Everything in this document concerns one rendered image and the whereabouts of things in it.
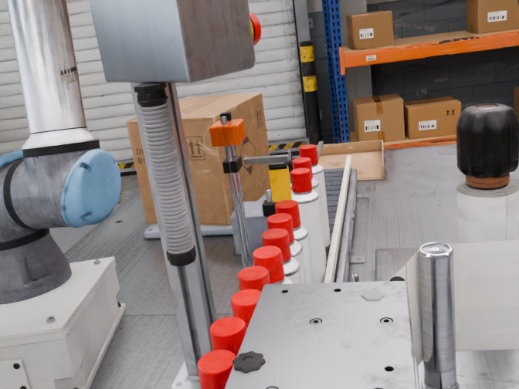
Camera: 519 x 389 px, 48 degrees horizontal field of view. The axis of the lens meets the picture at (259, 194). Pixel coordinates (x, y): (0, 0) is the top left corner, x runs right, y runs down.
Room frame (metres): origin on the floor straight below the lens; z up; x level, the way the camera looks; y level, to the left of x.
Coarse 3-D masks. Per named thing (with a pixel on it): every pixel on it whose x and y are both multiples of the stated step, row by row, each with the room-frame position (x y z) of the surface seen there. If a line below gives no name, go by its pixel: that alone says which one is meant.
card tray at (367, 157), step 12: (324, 144) 1.89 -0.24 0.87; (336, 144) 1.88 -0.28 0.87; (348, 144) 1.87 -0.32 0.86; (360, 144) 1.86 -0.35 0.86; (372, 144) 1.86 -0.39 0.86; (324, 156) 1.88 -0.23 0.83; (336, 156) 1.86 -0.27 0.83; (360, 156) 1.82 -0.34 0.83; (372, 156) 1.80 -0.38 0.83; (324, 168) 1.73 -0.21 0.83; (360, 168) 1.68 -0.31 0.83; (372, 168) 1.67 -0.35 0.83; (384, 168) 1.64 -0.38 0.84; (360, 180) 1.58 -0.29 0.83; (372, 180) 1.57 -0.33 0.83
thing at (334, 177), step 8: (336, 168) 1.57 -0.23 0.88; (328, 176) 1.50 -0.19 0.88; (336, 176) 1.50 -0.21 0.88; (328, 184) 1.43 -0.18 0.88; (336, 184) 1.42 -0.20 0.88; (328, 192) 1.37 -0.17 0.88; (336, 192) 1.36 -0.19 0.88; (328, 200) 1.31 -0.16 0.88; (336, 200) 1.31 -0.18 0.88; (328, 208) 1.26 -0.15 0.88; (336, 208) 1.25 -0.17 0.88; (344, 208) 1.24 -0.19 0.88; (328, 216) 1.21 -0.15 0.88; (344, 216) 1.26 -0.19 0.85; (328, 248) 1.04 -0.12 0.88; (336, 264) 0.97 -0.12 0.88; (336, 272) 0.93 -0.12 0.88
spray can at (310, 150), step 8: (312, 144) 1.06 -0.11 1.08; (304, 152) 1.04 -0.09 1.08; (312, 152) 1.04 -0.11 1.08; (312, 160) 1.04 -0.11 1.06; (312, 168) 1.04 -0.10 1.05; (320, 168) 1.04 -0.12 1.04; (320, 176) 1.04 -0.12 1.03; (320, 184) 1.04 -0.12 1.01; (320, 192) 1.03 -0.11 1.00; (328, 224) 1.05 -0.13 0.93; (328, 232) 1.04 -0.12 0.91; (328, 240) 1.04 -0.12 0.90
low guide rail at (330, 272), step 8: (344, 168) 1.44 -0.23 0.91; (344, 176) 1.37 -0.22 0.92; (344, 184) 1.31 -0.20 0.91; (344, 192) 1.25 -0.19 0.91; (344, 200) 1.22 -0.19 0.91; (336, 216) 1.11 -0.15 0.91; (336, 224) 1.07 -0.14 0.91; (336, 232) 1.03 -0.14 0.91; (336, 240) 0.99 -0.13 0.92; (336, 248) 0.96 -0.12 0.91; (328, 256) 0.93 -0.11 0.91; (336, 256) 0.94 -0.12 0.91; (328, 264) 0.90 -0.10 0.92; (328, 272) 0.87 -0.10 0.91; (328, 280) 0.84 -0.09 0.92
